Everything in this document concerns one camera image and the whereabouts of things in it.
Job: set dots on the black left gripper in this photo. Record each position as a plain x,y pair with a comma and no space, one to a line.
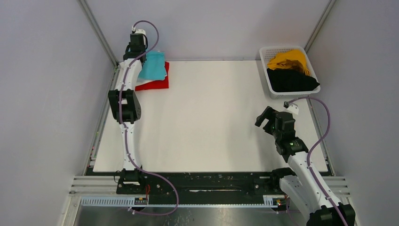
143,47

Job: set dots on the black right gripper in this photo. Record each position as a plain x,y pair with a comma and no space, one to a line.
269,113

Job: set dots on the cyan t-shirt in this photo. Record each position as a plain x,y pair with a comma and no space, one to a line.
154,67

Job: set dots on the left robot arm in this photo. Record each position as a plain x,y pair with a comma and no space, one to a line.
126,109

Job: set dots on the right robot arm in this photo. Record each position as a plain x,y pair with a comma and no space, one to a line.
301,181

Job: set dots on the white folded t-shirt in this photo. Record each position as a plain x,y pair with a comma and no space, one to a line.
143,81

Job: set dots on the black t-shirt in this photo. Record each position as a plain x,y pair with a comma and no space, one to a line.
291,80

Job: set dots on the red folded t-shirt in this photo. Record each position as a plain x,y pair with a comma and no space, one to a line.
163,84

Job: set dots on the white plastic basket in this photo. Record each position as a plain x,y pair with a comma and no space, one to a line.
267,53

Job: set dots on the yellow t-shirt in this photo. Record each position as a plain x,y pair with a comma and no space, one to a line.
291,60

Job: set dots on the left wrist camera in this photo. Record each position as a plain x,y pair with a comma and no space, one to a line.
136,31

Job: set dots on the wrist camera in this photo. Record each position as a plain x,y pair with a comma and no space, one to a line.
291,107
136,31

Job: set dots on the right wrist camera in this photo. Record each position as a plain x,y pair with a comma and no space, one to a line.
291,107

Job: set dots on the white slotted cable duct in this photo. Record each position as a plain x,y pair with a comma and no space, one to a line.
140,202

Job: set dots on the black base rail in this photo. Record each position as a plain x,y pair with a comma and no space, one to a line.
205,187

